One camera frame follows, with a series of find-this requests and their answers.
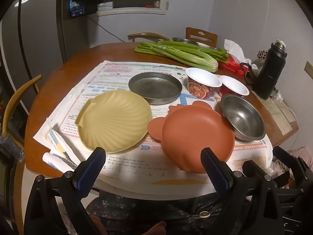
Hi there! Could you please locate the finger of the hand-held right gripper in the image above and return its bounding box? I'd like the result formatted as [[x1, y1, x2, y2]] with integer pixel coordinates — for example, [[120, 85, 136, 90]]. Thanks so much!
[[242, 160, 266, 177], [273, 147, 306, 174]]

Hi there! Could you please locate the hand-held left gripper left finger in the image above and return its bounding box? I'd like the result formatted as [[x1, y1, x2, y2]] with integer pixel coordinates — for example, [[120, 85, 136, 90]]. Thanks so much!
[[23, 147, 107, 235]]

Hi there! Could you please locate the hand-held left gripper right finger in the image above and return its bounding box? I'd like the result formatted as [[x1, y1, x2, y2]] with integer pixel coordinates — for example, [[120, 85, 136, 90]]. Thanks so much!
[[201, 147, 289, 235]]

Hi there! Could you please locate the orange crab-shaped plate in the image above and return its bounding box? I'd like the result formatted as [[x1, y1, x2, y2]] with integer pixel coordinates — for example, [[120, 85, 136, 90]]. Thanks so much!
[[147, 99, 235, 174]]

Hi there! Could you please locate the yellow shell-shaped plate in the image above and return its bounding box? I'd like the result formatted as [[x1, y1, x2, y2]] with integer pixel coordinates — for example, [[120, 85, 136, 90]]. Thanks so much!
[[75, 90, 152, 151]]

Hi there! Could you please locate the white red noodle cup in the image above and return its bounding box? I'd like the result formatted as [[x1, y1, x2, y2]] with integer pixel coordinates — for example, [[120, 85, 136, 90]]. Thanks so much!
[[218, 75, 250, 98]]

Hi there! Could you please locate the white printed noodle cup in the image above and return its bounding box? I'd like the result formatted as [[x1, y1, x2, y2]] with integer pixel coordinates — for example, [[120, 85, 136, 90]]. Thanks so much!
[[185, 67, 222, 100]]

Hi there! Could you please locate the round steel pan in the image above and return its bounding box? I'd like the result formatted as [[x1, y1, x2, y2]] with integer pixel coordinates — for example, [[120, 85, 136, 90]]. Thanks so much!
[[128, 72, 183, 106]]

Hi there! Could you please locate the pink cloth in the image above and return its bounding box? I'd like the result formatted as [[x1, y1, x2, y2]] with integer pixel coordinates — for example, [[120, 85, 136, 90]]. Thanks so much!
[[289, 147, 313, 167]]

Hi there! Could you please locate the white rolled paper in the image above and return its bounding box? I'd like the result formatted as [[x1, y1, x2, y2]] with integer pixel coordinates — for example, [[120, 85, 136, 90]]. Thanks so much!
[[42, 152, 79, 174]]

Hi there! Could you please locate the beige paper sheet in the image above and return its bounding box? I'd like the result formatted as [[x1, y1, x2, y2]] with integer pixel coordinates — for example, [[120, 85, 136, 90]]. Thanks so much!
[[252, 90, 297, 135]]

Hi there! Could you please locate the person's dark floral clothing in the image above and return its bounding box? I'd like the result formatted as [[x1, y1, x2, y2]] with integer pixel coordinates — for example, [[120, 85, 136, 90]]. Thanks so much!
[[85, 191, 250, 235]]

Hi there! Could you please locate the black thermos bottle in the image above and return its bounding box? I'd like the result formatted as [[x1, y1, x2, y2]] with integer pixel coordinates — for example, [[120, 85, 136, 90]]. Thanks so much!
[[240, 39, 287, 100]]

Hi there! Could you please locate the printed newspaper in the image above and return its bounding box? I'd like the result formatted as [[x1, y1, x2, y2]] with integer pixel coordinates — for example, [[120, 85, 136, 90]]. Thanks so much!
[[33, 60, 273, 184]]

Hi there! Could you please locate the red tissue pack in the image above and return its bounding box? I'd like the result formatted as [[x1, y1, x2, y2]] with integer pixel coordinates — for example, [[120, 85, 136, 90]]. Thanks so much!
[[218, 39, 252, 75]]

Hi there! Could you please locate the curved yellow wooden chair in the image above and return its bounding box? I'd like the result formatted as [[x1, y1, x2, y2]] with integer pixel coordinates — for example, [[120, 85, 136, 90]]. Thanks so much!
[[2, 75, 42, 137]]

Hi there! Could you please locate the celery bunch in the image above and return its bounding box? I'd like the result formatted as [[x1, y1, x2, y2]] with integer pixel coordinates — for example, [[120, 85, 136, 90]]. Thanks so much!
[[134, 40, 229, 73]]

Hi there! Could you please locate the small steel bowl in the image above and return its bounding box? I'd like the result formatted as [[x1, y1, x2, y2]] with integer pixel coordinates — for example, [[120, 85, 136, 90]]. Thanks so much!
[[172, 37, 199, 46]]

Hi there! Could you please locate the square-back wooden chair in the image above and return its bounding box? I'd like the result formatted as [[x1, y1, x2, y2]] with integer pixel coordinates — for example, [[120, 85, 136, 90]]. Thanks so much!
[[185, 27, 218, 47]]

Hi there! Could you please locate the curved brown wooden chair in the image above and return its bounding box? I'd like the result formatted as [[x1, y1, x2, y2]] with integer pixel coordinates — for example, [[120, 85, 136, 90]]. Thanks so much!
[[128, 32, 170, 42]]

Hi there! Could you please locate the grey refrigerator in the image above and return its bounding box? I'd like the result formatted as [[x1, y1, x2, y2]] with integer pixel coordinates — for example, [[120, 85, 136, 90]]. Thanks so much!
[[0, 0, 67, 113]]

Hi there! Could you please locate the blue box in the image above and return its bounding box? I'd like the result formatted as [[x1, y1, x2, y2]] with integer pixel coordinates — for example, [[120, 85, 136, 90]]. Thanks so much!
[[69, 0, 85, 18]]

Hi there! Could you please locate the black cable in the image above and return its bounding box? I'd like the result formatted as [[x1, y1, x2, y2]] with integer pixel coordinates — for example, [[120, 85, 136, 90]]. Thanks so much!
[[87, 15, 130, 43]]

